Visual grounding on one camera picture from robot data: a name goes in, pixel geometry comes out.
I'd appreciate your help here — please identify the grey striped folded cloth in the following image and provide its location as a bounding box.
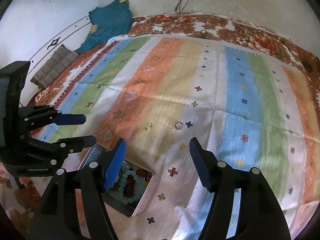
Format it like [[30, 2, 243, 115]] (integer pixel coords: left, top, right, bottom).
[[30, 44, 79, 90]]

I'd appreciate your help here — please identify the teal blue garment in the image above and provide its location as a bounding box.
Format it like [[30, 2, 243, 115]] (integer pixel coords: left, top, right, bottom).
[[76, 0, 133, 54]]

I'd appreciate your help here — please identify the person's left hand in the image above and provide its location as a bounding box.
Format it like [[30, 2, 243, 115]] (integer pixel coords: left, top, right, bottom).
[[0, 163, 10, 178]]

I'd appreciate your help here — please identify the striped colourful mat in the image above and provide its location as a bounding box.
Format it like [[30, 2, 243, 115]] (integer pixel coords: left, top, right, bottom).
[[37, 35, 320, 240]]

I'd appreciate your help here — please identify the small gold charm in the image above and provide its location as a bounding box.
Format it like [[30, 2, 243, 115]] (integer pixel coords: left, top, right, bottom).
[[145, 122, 152, 131]]

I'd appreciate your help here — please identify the dark red bead bracelet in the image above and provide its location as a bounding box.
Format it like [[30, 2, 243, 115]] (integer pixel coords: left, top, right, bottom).
[[122, 168, 153, 198]]

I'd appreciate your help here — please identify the silver metal tin box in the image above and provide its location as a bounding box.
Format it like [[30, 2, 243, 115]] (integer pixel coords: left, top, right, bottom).
[[78, 139, 157, 217]]

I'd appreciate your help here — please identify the light blue bead bracelet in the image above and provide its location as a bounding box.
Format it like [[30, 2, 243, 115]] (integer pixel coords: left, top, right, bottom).
[[117, 168, 148, 204]]

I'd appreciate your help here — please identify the black power cable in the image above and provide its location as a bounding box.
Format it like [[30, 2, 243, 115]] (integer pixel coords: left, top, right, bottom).
[[126, 0, 192, 37]]

